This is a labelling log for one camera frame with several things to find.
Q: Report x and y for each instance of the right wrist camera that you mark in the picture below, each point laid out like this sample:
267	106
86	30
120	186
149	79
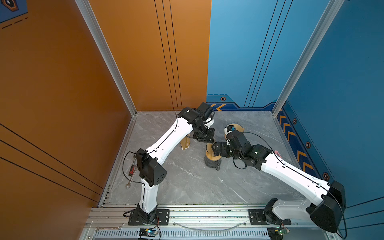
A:
226	133

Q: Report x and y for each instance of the right green circuit board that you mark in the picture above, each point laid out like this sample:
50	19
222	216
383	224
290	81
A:
277	234

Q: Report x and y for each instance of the green circuit board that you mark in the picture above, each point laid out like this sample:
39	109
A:
148	234
277	234

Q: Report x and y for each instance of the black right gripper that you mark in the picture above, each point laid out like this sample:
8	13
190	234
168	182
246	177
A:
223	145

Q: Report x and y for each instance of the aluminium right corner post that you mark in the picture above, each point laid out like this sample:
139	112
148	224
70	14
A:
318	34

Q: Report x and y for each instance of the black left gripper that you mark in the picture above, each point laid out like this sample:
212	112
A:
209	138

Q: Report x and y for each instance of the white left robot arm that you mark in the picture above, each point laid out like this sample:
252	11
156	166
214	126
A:
198	121

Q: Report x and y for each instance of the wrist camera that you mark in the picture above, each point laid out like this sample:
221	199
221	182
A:
226	133
209	122

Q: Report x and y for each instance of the pink handled tool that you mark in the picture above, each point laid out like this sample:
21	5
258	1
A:
278	154

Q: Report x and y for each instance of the aluminium corner post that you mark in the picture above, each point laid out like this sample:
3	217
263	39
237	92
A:
318	34
101	42

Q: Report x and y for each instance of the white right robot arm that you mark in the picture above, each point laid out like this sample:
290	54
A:
324	202

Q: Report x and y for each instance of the left green circuit board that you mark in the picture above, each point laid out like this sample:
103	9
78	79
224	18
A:
148	234

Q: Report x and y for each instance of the aluminium left corner post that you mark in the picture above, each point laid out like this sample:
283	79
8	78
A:
101	42

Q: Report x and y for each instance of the silver wrench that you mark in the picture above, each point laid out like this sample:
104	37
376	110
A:
133	167
130	181

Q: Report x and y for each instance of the brown paper coffee filter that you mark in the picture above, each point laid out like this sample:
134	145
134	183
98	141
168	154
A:
237	127

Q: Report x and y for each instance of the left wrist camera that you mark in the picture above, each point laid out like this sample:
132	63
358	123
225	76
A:
209	122

